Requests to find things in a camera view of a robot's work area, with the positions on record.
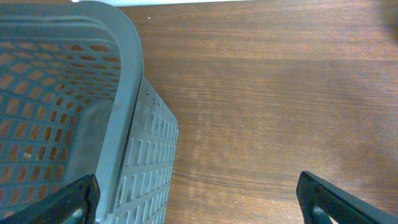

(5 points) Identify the grey plastic basket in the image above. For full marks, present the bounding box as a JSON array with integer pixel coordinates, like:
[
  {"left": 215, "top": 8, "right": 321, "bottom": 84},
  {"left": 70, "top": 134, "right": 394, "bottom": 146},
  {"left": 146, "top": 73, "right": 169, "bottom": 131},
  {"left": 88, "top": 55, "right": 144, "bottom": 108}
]
[{"left": 1, "top": 1, "right": 178, "bottom": 224}]

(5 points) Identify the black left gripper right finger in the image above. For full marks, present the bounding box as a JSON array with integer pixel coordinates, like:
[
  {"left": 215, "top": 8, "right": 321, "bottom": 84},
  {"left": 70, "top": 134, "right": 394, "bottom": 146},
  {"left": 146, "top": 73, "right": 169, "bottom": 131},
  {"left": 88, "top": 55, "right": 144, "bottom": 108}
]
[{"left": 296, "top": 171, "right": 397, "bottom": 224}]

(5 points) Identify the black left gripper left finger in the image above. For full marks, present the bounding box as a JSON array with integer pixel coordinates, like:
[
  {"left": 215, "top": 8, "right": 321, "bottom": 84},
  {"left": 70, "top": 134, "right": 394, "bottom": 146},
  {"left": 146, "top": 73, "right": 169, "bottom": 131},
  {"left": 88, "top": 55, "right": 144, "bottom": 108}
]
[{"left": 1, "top": 174, "right": 101, "bottom": 224}]

